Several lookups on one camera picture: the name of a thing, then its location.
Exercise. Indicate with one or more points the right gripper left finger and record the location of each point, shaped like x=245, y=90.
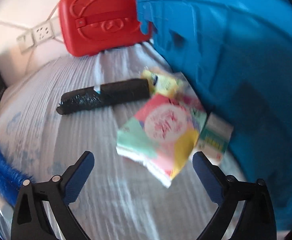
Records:
x=30, y=220

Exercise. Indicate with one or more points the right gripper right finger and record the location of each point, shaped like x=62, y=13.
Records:
x=257, y=220

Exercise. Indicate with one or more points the green white medicine box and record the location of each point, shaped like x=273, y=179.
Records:
x=214, y=138

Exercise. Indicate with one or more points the colourful tissue packet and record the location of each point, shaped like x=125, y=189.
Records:
x=161, y=136

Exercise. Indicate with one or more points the blue feather duster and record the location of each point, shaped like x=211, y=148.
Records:
x=11, y=181

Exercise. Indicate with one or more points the yellow snack packet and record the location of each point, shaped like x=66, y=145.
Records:
x=162, y=82

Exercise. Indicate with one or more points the blue plastic crate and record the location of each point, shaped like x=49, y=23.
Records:
x=237, y=56

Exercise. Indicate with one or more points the red toy suitcase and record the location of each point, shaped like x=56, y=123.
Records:
x=91, y=26

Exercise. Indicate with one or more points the wall socket panel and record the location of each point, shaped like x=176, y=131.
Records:
x=35, y=36

